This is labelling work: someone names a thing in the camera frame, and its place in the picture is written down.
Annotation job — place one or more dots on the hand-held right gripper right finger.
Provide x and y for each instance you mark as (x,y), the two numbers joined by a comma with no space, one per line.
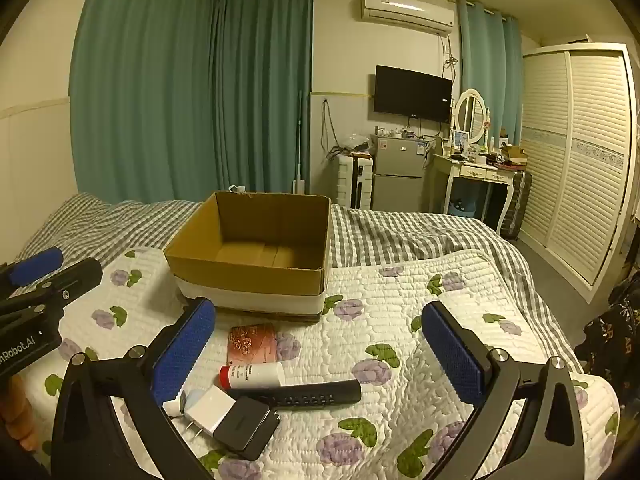
(455,360)

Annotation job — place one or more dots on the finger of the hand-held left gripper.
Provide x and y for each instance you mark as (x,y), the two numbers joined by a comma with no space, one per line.
(37,265)
(75,277)

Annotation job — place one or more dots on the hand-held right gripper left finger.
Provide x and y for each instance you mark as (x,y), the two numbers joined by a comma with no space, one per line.
(185,352)

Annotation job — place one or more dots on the white charger plug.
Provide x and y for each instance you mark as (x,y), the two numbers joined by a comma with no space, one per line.
(210,407)

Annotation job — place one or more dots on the red patterned card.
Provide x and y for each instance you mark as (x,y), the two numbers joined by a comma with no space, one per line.
(252,342)

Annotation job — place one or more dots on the white bottle with red cap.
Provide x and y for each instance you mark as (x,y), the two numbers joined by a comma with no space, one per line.
(255,375)

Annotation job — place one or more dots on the black power bank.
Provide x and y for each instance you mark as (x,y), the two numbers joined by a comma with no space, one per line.
(247,427)

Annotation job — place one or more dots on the brown cardboard box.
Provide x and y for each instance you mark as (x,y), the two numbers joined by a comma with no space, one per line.
(260,280)

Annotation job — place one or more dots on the black remote control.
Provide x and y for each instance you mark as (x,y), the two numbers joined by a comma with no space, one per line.
(310,394)

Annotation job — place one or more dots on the person's left hand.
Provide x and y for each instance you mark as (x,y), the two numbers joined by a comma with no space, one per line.
(17,410)

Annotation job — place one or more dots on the white floral quilt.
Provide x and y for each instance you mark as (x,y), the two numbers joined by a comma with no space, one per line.
(350,360)

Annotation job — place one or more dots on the grey checked bed sheet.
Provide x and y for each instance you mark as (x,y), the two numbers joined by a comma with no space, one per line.
(400,240)

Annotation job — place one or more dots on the blue bin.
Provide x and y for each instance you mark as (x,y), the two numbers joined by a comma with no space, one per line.
(460,208)

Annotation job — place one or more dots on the dark floral clothing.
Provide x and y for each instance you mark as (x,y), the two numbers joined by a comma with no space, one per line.
(612,335)

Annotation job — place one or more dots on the dark suitcase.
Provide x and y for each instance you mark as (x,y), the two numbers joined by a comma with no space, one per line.
(517,205)

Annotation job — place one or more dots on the white dressing table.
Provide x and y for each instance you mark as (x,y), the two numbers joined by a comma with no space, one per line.
(475,172)

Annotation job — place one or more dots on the silver small fridge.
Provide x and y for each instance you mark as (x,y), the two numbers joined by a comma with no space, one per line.
(400,175)

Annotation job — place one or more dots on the white suitcase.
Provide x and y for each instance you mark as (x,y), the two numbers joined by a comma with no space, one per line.
(355,182)

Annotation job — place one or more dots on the wide green curtain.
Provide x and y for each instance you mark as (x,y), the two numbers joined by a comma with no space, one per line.
(145,85)

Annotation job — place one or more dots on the small brown box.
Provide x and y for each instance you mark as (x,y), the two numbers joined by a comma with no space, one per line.
(515,154)

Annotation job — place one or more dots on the white mop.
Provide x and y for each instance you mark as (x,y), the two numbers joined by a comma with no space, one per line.
(299,160)

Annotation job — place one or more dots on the white louvred wardrobe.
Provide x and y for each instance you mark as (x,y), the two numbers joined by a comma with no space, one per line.
(580,160)

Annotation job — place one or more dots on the white oval mirror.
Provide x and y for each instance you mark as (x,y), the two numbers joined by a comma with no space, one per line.
(470,112)

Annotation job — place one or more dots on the narrow green curtain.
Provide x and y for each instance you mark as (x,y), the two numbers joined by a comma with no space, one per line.
(265,90)

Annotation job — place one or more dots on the green window curtain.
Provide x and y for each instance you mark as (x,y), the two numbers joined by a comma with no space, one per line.
(487,65)

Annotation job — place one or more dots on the white air conditioner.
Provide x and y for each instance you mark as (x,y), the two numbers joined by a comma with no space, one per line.
(407,12)

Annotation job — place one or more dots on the small photo frame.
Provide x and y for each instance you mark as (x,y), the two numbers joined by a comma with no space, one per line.
(460,137)

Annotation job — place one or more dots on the black wall television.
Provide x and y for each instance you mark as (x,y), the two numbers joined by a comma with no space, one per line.
(412,92)

